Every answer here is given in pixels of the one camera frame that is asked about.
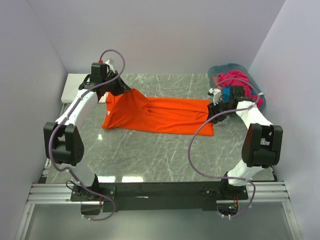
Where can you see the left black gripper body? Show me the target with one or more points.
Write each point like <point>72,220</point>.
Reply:
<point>115,87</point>

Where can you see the orange t-shirt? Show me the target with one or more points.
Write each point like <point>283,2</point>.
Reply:
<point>162,115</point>

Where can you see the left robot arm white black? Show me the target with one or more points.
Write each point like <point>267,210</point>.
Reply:
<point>63,144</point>

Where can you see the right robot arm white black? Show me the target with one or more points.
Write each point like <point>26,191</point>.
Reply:
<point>263,141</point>

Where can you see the blue t-shirt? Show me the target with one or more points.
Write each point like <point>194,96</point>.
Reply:
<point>226,90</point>

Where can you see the magenta t-shirt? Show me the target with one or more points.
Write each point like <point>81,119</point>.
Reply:
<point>236,78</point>

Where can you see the pink garment in basket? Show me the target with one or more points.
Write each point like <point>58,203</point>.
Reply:
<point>215,80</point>

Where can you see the folded white t-shirt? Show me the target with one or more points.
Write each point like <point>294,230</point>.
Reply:
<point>71,86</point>

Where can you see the black base crossbar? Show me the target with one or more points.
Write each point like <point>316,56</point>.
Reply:
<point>134,196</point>

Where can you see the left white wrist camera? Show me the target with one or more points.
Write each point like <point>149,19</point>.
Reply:
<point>110,64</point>

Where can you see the aluminium frame rails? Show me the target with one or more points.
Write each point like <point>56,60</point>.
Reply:
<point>125,156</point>

